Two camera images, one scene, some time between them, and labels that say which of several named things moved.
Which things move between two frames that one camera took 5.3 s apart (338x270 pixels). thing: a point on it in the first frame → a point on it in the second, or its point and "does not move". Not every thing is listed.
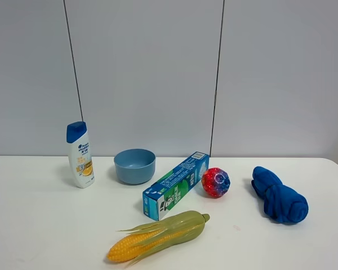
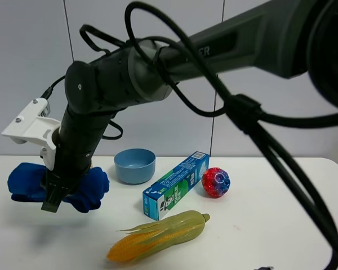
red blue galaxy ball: [216, 182] does not move
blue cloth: [281, 203] → [27, 182]
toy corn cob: [158, 236] does not move
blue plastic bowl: [134, 166] does not move
